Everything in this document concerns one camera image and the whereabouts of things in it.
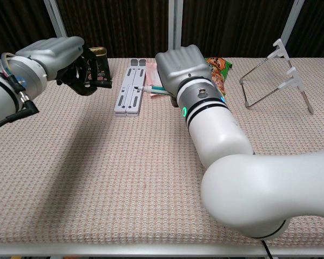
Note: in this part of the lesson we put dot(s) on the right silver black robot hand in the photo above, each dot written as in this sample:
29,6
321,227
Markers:
181,64

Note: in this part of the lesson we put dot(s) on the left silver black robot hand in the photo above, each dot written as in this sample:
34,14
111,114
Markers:
54,54

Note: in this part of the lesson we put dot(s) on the white green marker pen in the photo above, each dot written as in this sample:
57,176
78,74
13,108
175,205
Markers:
154,90

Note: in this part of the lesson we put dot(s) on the black marker cap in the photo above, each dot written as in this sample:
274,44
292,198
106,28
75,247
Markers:
104,84

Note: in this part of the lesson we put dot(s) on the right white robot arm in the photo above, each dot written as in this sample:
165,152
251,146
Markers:
221,135

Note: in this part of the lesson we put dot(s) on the pink wet wipes pack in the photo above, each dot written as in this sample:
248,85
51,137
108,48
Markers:
152,73

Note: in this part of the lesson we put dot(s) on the green orange snack bag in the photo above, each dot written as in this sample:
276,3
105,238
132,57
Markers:
218,70

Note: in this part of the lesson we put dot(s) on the dark brown pleated curtain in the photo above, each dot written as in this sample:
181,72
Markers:
318,27
116,27
232,27
16,21

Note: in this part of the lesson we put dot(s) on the gold black luncheon meat tin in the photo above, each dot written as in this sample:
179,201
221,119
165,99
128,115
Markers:
104,67

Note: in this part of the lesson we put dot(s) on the white folding laptop stand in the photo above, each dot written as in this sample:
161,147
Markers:
129,99

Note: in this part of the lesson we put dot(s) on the beige woven tablecloth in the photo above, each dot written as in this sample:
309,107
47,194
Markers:
97,162

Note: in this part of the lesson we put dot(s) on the white partition frame post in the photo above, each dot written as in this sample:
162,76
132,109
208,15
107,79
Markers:
175,24
56,16
291,24

